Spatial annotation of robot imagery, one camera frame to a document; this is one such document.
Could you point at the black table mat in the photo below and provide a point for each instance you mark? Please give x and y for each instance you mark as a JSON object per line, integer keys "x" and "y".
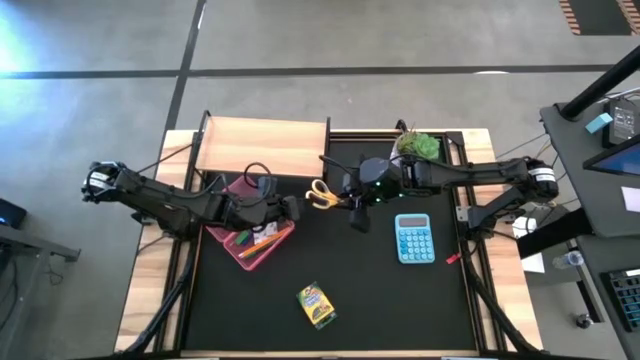
{"x": 350, "y": 280}

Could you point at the black table frame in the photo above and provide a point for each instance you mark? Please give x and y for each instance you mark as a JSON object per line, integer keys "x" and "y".
{"x": 360, "y": 134}

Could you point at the black keyboard teal keys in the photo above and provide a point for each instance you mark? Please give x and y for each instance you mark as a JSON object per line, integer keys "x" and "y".
{"x": 625, "y": 300}

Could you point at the striped floor mat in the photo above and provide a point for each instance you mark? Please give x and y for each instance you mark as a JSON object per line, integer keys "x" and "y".
{"x": 600, "y": 15}

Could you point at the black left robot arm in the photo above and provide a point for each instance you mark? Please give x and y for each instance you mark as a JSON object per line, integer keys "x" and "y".
{"x": 160, "y": 200}

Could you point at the dark grey side cart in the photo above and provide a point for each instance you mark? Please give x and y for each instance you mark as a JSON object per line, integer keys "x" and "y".
{"x": 30, "y": 250}

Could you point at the teal small box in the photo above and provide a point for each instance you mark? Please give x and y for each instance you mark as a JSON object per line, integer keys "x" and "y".
{"x": 599, "y": 123}

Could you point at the orange pencil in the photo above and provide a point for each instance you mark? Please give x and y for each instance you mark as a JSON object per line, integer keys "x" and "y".
{"x": 261, "y": 248}
{"x": 267, "y": 241}

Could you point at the black round pole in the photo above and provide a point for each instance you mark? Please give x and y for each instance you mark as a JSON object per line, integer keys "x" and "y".
{"x": 600, "y": 85}

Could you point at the white paper sheet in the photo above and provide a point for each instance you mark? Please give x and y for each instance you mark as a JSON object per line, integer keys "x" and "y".
{"x": 533, "y": 263}

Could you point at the small white box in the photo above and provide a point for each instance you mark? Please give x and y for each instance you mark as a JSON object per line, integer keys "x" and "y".
{"x": 524, "y": 226}

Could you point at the red small tag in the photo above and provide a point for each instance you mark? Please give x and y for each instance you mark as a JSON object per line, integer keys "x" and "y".
{"x": 453, "y": 258}

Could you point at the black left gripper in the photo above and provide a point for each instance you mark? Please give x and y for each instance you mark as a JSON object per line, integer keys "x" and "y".
{"x": 250, "y": 212}

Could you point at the tablet with blue screen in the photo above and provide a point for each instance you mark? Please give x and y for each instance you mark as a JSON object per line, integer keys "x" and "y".
{"x": 620, "y": 160}

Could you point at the light blue calculator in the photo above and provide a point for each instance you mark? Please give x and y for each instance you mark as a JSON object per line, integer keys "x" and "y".
{"x": 415, "y": 240}

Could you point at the black side desk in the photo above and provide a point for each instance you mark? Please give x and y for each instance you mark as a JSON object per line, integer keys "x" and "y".
{"x": 575, "y": 150}

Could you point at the wooden shelf riser black legs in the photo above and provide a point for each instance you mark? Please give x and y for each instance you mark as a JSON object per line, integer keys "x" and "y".
{"x": 262, "y": 145}

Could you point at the pink plastic pencil box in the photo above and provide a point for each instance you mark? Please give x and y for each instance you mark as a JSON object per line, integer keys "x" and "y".
{"x": 248, "y": 263}

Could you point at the yellow green crayon box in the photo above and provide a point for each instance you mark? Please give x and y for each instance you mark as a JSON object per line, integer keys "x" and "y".
{"x": 316, "y": 305}

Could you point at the black power adapter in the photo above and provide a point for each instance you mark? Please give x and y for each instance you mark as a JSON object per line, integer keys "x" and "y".
{"x": 622, "y": 120}

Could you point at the black caster wheel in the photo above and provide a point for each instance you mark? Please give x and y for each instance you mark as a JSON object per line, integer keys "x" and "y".
{"x": 584, "y": 321}

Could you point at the green succulent plant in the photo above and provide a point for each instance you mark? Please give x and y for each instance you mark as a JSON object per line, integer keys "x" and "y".
{"x": 422, "y": 145}

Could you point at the yellow grey scissors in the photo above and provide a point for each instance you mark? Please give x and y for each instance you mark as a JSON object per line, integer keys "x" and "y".
{"x": 322, "y": 195}

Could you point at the clear water bottle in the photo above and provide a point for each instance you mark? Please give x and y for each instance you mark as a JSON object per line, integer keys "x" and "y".
{"x": 568, "y": 259}

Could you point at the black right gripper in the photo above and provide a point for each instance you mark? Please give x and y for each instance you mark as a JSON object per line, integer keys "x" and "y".
{"x": 375, "y": 180}

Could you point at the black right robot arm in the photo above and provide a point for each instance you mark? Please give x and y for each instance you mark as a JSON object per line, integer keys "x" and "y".
{"x": 465, "y": 172}

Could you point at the white grey sticky notes pack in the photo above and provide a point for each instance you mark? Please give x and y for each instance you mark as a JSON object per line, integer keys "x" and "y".
{"x": 265, "y": 233}

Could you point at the white paper note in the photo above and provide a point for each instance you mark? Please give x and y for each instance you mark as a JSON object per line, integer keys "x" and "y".
{"x": 632, "y": 199}

